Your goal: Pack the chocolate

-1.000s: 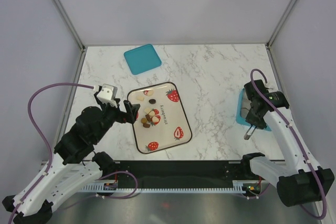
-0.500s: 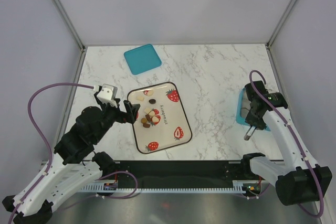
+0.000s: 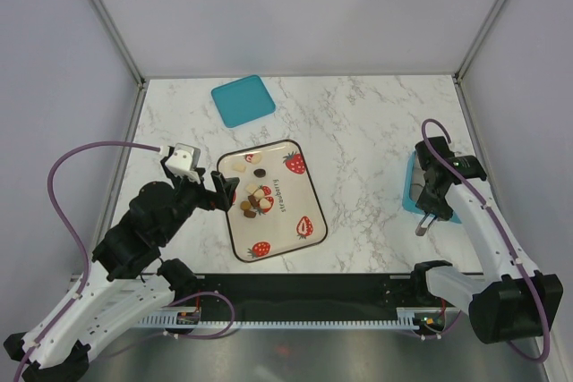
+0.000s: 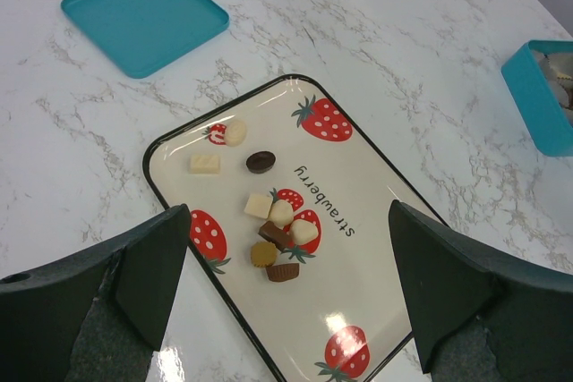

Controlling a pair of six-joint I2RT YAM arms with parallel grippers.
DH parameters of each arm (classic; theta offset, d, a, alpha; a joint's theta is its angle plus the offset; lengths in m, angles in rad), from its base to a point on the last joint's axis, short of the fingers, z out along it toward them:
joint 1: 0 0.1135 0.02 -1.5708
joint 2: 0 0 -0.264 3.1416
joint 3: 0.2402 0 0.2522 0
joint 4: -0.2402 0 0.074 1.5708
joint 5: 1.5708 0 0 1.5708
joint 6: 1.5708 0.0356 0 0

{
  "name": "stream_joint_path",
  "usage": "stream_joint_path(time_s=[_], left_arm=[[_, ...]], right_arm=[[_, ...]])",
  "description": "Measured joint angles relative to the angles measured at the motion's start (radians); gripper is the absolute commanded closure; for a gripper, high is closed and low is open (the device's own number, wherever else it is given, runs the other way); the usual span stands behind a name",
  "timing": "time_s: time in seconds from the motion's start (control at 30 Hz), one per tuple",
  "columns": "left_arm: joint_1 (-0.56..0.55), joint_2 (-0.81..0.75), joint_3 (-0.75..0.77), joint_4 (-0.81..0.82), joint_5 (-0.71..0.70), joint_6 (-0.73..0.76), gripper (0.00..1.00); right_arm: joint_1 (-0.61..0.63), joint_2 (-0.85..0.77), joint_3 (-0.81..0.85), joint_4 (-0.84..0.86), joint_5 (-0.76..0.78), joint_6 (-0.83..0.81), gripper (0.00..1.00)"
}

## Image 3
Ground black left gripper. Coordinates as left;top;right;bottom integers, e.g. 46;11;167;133
159;157;240;243

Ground metal tongs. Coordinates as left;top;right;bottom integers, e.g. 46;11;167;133
415;214;435;237

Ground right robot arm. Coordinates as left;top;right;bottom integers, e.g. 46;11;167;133
409;137;563;344

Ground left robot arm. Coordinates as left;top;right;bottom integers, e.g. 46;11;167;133
4;163;239;381

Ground white cube chocolate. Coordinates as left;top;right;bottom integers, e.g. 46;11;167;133
232;163;246;173
245;183;258;194

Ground teal chocolate box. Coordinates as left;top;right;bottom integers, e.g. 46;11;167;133
401;151;463;225

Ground brown square chocolate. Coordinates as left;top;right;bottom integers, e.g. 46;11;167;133
248;195;259;208

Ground strawberry print serving tray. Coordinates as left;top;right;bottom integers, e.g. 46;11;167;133
217;139;328;263

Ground teal box lid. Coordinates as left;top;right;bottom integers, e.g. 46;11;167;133
211;75;276;128

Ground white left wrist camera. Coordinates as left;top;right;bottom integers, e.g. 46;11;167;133
159;143;201;183

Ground aluminium frame post right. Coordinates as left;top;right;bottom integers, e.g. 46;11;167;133
452;0;509;86

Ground aluminium frame post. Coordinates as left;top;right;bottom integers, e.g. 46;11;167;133
452;0;509;86
88;0;146;89

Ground white cable duct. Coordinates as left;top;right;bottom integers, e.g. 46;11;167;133
133;308;440;331

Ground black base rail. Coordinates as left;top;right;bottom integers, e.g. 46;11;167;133
195;273;441;321

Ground aluminium frame post left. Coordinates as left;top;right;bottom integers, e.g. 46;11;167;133
88;0;146;89

